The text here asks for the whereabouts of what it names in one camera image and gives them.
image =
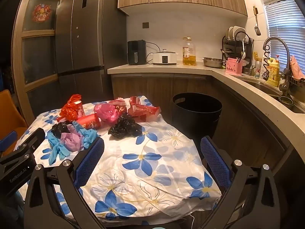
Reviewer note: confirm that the red round door sticker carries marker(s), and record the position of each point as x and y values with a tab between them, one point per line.
42	12

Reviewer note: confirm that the stainless steel basin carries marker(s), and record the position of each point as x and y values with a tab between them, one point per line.
213	62

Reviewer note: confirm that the hanging slotted spatula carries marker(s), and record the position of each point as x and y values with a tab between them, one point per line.
256	29

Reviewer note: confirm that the white electric cooker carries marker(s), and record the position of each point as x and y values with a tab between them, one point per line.
165	58

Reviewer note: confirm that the round sink strainer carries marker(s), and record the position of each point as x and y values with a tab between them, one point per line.
286	101

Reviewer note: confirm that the red and white wrapper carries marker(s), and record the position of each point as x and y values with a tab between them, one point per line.
144	109

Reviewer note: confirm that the black dish rack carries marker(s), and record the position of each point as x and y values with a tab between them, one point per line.
249	47

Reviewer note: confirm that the white ladle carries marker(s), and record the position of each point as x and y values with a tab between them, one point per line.
244	52

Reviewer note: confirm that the black air fryer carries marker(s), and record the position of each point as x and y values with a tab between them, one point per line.
136	52

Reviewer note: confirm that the black round trash bin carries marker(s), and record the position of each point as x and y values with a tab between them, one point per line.
196	119

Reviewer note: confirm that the white window blinds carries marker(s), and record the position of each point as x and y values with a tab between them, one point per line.
283	16

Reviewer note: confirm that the black plastic bag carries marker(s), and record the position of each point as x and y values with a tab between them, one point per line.
59	128
125	126

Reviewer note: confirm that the red paper cup white inside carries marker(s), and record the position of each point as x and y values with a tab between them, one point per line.
78	106

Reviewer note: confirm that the yellow utensil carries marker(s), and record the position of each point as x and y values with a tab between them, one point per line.
255	56

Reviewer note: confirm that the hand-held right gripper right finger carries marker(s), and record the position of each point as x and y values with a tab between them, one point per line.
214	159

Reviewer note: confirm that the wood framed glass door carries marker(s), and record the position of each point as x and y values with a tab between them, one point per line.
35	52

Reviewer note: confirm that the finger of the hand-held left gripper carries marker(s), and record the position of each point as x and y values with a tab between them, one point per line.
35	138
8	139

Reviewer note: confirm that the pink plastic bag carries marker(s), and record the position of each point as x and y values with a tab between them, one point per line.
107	113

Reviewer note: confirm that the orange chair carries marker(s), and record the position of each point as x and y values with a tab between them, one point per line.
9	114

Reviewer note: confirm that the red plastic bag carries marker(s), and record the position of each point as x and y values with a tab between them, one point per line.
68	109

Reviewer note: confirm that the beige kitchen counter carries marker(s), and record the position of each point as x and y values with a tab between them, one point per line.
250	95

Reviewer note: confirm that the purple nitrile glove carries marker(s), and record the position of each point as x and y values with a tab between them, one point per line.
70	140

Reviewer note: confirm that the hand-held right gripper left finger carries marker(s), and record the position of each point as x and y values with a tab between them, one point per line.
89	161

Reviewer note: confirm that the dark steel refrigerator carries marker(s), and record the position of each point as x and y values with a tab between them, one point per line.
90	47

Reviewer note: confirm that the steel kitchen faucet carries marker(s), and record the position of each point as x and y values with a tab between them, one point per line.
283	45

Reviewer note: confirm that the stainless steel sink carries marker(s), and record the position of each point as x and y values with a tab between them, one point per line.
262	85

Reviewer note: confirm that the yellow detergent bottle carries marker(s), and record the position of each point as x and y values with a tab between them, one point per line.
273	72

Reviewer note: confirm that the silver drink can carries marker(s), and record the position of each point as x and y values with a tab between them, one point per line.
258	70

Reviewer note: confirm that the pink cloth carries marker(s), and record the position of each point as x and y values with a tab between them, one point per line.
297	68

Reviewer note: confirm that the red paper cup gold inside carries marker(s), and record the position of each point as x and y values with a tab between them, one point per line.
88	121

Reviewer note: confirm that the cooking oil bottle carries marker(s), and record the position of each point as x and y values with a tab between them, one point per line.
189	54

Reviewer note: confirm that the white plate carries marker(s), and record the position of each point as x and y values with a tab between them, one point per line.
230	33
239	31

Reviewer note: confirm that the wooden lower cabinets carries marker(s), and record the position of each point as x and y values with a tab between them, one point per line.
147	85

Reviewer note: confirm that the blue floral tablecloth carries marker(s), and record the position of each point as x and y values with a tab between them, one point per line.
147	171

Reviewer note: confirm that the pink utensil holder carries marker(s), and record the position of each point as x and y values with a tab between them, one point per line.
233	67

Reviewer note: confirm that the dark wall outlet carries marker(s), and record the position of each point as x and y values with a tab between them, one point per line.
145	25

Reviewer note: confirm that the black chopsticks bundle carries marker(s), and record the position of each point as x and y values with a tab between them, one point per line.
240	58

